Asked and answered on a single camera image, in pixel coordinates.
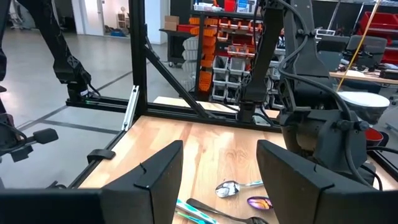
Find black cart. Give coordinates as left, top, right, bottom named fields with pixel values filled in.
left=159, top=27, right=200, bottom=68

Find black aluminium table frame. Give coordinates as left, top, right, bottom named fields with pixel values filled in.
left=46, top=0, right=398, bottom=190

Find white door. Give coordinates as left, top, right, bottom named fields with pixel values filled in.
left=71, top=0, right=105, bottom=37

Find red bowl black exterior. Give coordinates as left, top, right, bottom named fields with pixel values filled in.
left=364, top=127, right=389, bottom=149

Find black plastic frame clip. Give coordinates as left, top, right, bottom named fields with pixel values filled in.
left=86, top=148, right=117, bottom=165

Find yellow power cable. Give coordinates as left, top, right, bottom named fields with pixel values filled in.
left=336, top=0, right=382, bottom=93

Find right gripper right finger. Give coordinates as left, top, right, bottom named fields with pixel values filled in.
left=256, top=139, right=398, bottom=224

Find dark grey metal spoon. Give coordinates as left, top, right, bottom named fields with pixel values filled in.
left=185, top=198, right=270, bottom=224

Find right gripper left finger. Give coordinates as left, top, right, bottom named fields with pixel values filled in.
left=0, top=140, right=184, bottom=224

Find cardboard box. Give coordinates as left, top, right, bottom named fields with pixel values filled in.
left=164, top=15, right=180, bottom=31

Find iridescent rainbow metal spoon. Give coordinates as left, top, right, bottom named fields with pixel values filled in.
left=247, top=195, right=274, bottom=211
left=175, top=210, right=201, bottom=224

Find shelving with orange bins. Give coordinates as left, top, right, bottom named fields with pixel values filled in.
left=186, top=0, right=287, bottom=103

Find grey office chair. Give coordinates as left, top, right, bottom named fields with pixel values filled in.
left=345, top=34, right=388, bottom=68

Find white trash can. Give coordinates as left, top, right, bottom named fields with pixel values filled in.
left=337, top=91, right=391, bottom=125

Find red storage bins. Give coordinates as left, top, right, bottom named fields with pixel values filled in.
left=359, top=11, right=398, bottom=65

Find wooden desk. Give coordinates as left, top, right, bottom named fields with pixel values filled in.
left=329, top=70, right=398, bottom=85

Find silver aluminium extrusion bar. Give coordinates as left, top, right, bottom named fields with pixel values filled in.
left=121, top=85, right=140, bottom=131

